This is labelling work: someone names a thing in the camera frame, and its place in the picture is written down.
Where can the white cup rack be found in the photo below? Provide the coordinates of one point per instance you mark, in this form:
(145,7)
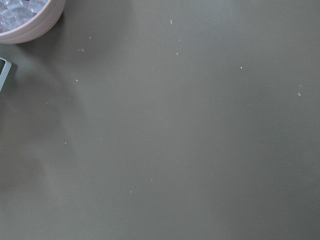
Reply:
(5,67)

